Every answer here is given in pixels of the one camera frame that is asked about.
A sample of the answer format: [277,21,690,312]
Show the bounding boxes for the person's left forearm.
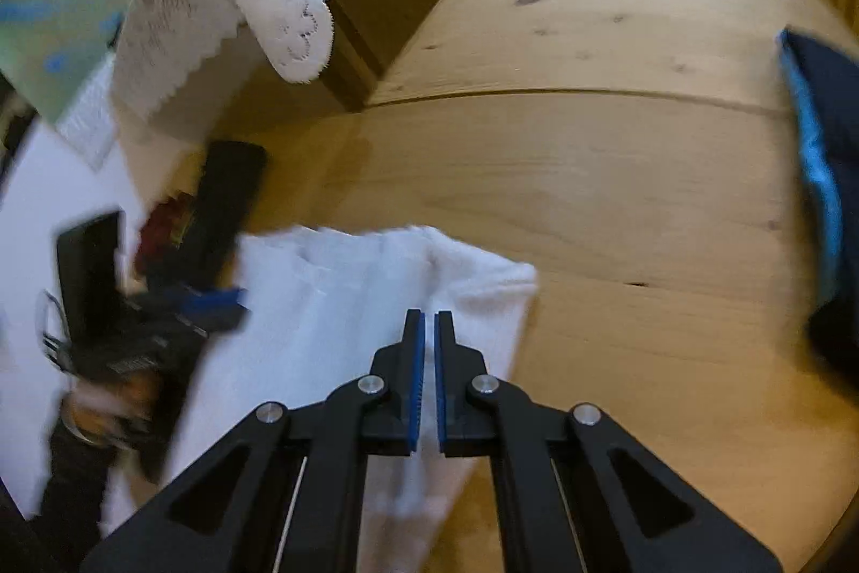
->
[37,425,118,547]

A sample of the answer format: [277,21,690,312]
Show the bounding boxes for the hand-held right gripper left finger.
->
[81,309,427,573]

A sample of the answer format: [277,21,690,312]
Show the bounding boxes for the folded navy shirt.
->
[778,28,859,376]

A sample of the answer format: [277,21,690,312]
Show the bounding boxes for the white knit sweater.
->
[100,224,540,573]

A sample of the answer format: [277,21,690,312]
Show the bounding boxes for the maroon garment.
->
[133,193,199,279]

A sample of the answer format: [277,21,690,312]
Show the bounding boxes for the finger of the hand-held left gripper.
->
[151,286,248,312]
[171,308,251,339]

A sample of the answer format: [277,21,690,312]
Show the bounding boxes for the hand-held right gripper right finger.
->
[433,311,783,573]

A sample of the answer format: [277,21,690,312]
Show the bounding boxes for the person's left hand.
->
[62,372,165,453]

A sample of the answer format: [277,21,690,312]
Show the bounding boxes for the black pants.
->
[144,141,268,306]

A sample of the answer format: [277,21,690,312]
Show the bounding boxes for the landscape wall hanging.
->
[0,0,222,171]

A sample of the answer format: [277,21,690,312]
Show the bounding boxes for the wooden side table base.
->
[310,0,494,112]

